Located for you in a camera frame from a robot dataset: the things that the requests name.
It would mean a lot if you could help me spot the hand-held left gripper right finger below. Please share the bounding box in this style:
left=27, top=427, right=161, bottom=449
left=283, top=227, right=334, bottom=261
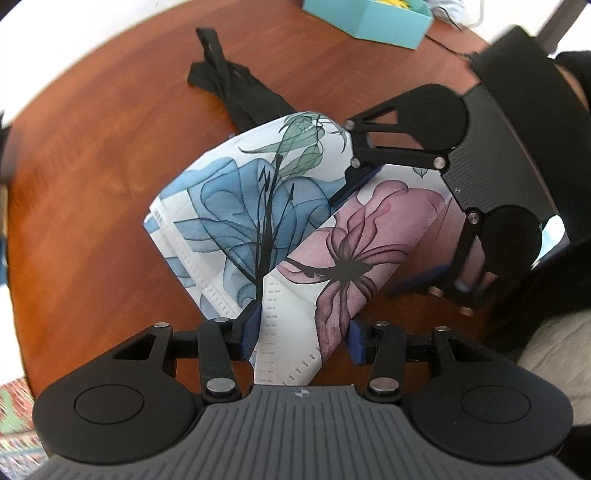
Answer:
left=348, top=320, right=483, bottom=403

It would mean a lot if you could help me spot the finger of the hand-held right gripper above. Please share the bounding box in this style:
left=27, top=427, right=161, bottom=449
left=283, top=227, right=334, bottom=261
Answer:
left=329, top=90, right=450, bottom=207
left=389, top=209, right=502, bottom=311

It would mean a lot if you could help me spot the teal box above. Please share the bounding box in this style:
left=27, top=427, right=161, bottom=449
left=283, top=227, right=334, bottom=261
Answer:
left=302, top=0, right=435, bottom=49

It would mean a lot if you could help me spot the black cable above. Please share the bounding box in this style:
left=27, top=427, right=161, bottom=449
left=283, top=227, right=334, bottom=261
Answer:
left=425, top=9, right=485, bottom=62

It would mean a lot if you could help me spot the floral shopping bag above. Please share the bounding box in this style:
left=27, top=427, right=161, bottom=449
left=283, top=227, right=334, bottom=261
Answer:
left=144, top=28, right=455, bottom=387

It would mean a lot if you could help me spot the light blue white cloth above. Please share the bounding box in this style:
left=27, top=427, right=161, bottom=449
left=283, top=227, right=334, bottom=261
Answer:
left=531, top=215, right=567, bottom=269

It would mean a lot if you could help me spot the patterned rug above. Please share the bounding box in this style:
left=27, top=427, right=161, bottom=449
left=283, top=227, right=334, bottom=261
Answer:
left=0, top=376, right=49, bottom=468

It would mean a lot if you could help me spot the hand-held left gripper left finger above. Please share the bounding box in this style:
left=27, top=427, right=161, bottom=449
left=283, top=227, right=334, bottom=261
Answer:
left=112, top=302, right=264, bottom=401

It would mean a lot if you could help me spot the person's white fleece garment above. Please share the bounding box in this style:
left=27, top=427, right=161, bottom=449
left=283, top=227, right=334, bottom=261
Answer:
left=510, top=314, right=591, bottom=404

